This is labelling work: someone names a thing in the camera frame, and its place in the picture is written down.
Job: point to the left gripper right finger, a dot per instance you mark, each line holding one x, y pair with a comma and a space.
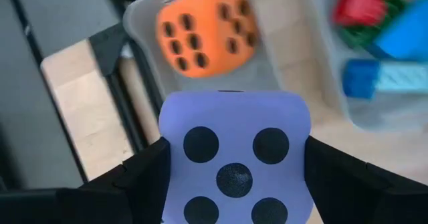
334, 184

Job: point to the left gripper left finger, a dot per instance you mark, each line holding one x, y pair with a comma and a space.
147, 184

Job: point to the small dark blue block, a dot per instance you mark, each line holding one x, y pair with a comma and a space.
360, 78

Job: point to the purple foam die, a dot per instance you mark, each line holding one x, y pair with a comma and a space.
234, 117

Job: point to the small teal card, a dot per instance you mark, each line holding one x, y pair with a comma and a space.
404, 78

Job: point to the orange foam die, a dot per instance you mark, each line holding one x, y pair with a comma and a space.
207, 57

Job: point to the green toy block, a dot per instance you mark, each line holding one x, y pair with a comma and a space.
361, 36

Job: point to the light blue toy block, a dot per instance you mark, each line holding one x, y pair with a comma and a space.
408, 33

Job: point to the grey plastic bin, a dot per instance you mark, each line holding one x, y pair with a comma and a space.
267, 43
368, 113

